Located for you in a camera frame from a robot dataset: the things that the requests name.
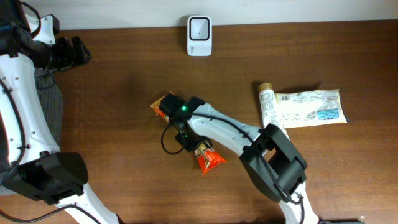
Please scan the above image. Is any dark grey plastic basket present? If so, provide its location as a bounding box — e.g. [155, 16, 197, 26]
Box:
[34, 70, 64, 145]

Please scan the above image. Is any orange pasta package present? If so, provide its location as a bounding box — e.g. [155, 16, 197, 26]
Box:
[150, 92, 227, 175]

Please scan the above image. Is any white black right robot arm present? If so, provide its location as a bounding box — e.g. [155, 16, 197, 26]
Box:
[159, 93, 320, 223]

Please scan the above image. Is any white black barcode scanner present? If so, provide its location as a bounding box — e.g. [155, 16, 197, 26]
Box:
[187, 15, 213, 57]

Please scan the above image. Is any cream yellow snack bag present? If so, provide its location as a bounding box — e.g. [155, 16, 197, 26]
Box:
[276, 89, 349, 128]

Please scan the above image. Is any white tube with cork cap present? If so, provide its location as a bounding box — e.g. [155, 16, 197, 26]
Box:
[258, 83, 289, 138]

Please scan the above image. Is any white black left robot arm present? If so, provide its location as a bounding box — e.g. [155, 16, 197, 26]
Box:
[1, 0, 121, 223]

